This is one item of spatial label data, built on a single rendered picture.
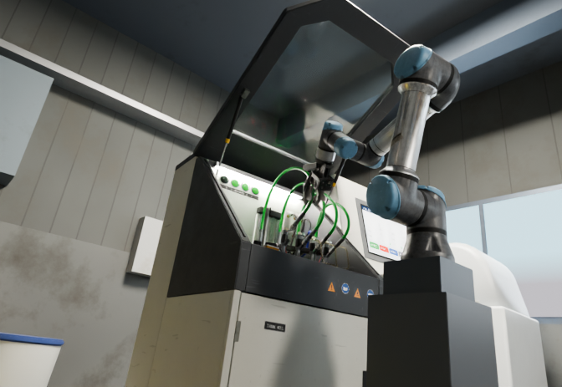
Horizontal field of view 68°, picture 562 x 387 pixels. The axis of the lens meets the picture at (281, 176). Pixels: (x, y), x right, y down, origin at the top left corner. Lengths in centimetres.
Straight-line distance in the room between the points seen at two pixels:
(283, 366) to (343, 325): 30
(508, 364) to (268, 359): 186
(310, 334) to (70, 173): 278
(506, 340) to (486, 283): 37
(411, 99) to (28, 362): 236
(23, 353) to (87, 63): 252
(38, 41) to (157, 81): 107
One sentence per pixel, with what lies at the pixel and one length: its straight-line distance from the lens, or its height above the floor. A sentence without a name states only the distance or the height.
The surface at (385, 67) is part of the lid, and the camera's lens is 203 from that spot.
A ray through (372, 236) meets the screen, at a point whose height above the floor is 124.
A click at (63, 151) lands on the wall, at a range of 387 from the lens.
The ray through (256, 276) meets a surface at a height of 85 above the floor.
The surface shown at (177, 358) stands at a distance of 165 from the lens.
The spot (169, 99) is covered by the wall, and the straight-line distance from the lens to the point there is 444.
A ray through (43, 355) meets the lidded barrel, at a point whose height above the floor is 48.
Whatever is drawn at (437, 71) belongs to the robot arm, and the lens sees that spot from 135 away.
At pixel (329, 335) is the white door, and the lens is 158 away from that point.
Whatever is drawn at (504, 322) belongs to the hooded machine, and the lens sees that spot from 301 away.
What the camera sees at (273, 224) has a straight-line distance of 210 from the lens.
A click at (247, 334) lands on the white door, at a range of 138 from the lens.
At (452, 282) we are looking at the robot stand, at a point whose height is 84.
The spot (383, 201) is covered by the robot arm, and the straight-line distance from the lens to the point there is 119.
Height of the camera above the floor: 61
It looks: 24 degrees up
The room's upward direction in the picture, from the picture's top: 7 degrees clockwise
